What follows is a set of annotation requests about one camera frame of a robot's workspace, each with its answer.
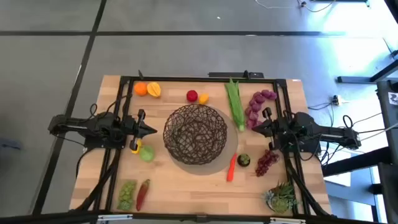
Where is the purple garlic string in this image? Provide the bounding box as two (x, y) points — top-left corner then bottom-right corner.
(244, 89), (278, 130)

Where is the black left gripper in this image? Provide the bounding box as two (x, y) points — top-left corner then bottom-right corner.
(124, 108), (159, 152)

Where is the silver aluminium bracket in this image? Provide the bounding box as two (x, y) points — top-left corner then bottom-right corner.
(269, 217), (307, 224)
(97, 213), (134, 222)

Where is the green grape bunch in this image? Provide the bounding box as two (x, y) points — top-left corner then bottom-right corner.
(117, 180), (137, 211)

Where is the red chili pepper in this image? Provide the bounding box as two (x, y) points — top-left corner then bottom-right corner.
(136, 179), (151, 212)

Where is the black stand foot bar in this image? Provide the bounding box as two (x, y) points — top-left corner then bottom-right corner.
(322, 146), (393, 178)
(337, 58), (398, 84)

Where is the black flat bar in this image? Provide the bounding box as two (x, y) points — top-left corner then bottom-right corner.
(208, 70), (265, 79)

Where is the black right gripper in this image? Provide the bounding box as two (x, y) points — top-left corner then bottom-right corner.
(251, 107), (284, 151)

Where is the orange fruit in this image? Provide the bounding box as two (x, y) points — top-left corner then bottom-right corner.
(134, 82), (148, 96)

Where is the large succulent arrangement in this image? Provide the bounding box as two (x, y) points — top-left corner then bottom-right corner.
(262, 180), (301, 215)

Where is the yellow lemon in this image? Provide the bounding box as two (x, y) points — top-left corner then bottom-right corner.
(130, 139), (143, 155)

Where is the dark cabinet with sticker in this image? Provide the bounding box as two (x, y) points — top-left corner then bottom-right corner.
(376, 79), (398, 224)

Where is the purple grape bunch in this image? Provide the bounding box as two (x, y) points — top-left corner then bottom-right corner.
(255, 149), (280, 177)

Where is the orange carrot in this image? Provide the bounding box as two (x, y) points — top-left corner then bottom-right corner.
(226, 152), (238, 183)

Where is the black aluminium table frame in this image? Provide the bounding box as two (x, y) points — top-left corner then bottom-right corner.
(70, 70), (335, 224)

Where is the round grey placemat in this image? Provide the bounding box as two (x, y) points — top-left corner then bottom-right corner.
(166, 105), (239, 176)

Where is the black wire basket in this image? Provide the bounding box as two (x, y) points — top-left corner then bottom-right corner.
(162, 103), (228, 166)

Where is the yellow starfruit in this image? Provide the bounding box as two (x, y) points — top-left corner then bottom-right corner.
(146, 82), (162, 98)

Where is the green romaine lettuce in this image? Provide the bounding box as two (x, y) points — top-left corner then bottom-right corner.
(224, 77), (246, 132)

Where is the green pear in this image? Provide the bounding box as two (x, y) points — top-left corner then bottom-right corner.
(139, 144), (155, 163)

